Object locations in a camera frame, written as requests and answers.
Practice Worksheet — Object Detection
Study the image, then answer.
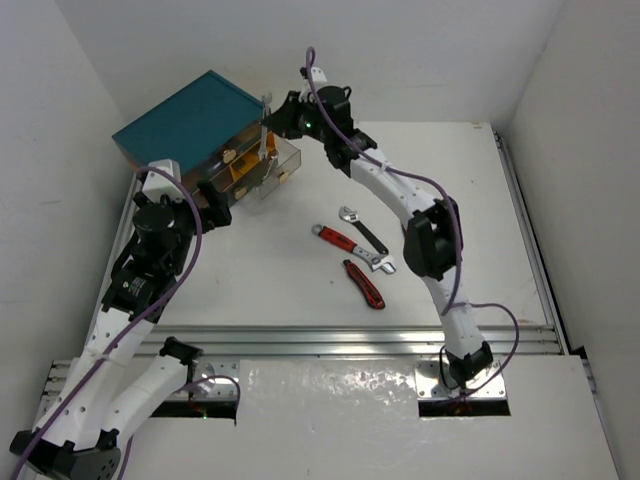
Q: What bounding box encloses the aluminium table edge rail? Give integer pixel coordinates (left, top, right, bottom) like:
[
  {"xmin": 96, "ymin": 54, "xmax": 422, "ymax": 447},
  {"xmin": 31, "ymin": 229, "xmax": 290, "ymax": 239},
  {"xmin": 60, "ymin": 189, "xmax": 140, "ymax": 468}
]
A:
[{"xmin": 139, "ymin": 324, "xmax": 569, "ymax": 359}]

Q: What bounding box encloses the transparent brown drawer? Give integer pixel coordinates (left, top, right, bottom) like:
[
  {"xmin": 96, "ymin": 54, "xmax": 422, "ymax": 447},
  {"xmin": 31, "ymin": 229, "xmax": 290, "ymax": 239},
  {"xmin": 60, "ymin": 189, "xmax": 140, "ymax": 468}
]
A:
[{"xmin": 230, "ymin": 132, "xmax": 301, "ymax": 200}]

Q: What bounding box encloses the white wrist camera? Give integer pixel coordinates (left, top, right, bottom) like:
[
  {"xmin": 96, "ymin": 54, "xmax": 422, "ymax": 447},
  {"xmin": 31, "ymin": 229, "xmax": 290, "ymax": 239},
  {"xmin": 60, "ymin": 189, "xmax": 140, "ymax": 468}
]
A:
[
  {"xmin": 300, "ymin": 66, "xmax": 327, "ymax": 89},
  {"xmin": 141, "ymin": 159, "xmax": 184, "ymax": 203}
]

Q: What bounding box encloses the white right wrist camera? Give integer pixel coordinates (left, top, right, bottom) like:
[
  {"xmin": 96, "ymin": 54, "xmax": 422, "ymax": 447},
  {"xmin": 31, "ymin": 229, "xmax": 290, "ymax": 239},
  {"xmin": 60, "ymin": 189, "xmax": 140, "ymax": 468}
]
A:
[{"xmin": 300, "ymin": 66, "xmax": 327, "ymax": 89}]

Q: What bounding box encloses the small silver open-end wrench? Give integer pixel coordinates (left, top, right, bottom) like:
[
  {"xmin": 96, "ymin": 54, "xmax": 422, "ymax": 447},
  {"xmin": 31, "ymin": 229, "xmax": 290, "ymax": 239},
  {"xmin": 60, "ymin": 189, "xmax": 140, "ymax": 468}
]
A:
[{"xmin": 263, "ymin": 152, "xmax": 279, "ymax": 180}]

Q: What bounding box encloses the red handled adjustable wrench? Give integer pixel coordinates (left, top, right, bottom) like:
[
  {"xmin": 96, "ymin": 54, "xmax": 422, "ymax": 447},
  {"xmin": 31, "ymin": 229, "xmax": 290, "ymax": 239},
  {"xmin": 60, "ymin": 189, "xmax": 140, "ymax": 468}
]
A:
[{"xmin": 311, "ymin": 224, "xmax": 397, "ymax": 275}]

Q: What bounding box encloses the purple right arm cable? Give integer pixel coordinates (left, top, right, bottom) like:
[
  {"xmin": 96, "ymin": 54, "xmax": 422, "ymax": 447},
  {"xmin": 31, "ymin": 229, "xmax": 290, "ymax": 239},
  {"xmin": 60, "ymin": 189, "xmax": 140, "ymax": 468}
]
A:
[{"xmin": 299, "ymin": 47, "xmax": 521, "ymax": 401}]

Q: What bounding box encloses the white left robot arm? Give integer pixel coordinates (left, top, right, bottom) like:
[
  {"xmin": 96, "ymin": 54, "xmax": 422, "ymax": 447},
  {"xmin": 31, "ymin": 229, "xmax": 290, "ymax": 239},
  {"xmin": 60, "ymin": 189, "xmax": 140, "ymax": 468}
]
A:
[{"xmin": 10, "ymin": 174, "xmax": 232, "ymax": 479}]

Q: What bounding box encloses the black handled adjustable wrench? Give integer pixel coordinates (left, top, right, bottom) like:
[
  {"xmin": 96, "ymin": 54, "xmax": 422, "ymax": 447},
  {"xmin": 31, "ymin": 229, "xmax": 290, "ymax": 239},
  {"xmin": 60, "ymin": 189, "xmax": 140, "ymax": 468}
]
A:
[{"xmin": 339, "ymin": 206, "xmax": 389, "ymax": 255}]

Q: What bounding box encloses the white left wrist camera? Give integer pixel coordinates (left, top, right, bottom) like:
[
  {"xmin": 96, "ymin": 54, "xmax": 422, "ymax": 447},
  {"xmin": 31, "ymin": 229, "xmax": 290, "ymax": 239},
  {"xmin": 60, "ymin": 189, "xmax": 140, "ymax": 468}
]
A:
[{"xmin": 141, "ymin": 159, "xmax": 184, "ymax": 203}]

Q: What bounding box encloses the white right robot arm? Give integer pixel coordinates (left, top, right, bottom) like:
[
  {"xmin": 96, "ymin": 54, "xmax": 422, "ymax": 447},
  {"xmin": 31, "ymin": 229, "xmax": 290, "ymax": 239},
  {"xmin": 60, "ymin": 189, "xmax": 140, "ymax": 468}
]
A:
[{"xmin": 262, "ymin": 86, "xmax": 493, "ymax": 387}]

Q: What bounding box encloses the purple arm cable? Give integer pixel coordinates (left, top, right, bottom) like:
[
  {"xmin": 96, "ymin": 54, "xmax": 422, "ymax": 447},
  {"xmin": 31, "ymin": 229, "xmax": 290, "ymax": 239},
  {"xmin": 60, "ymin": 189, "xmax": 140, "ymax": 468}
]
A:
[
  {"xmin": 9, "ymin": 167, "xmax": 204, "ymax": 480},
  {"xmin": 299, "ymin": 47, "xmax": 521, "ymax": 401}
]

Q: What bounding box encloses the red black utility knife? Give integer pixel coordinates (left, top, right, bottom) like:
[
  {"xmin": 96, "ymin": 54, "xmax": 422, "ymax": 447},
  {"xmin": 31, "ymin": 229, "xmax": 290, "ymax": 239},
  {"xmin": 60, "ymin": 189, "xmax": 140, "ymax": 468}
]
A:
[{"xmin": 342, "ymin": 259, "xmax": 386, "ymax": 310}]

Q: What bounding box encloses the teal drawer organizer box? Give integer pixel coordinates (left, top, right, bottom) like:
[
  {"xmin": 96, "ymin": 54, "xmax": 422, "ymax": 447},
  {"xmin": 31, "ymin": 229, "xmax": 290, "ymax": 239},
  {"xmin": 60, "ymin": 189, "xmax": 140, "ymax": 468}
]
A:
[{"xmin": 113, "ymin": 71, "xmax": 264, "ymax": 204}]

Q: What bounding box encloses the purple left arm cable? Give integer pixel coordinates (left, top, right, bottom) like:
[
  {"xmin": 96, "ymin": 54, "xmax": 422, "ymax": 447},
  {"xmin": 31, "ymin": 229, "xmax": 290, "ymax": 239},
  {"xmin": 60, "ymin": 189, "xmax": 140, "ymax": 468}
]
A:
[{"xmin": 9, "ymin": 167, "xmax": 204, "ymax": 480}]

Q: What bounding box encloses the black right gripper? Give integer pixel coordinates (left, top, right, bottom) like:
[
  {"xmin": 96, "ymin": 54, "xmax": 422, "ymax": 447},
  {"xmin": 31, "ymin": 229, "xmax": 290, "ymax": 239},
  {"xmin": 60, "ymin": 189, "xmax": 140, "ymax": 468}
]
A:
[{"xmin": 263, "ymin": 91, "xmax": 331, "ymax": 145}]

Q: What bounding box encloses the white foam cover panel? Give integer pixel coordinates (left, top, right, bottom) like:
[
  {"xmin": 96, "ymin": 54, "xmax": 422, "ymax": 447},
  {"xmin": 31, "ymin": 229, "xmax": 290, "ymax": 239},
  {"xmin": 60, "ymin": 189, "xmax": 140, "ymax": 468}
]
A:
[{"xmin": 237, "ymin": 359, "xmax": 421, "ymax": 430}]

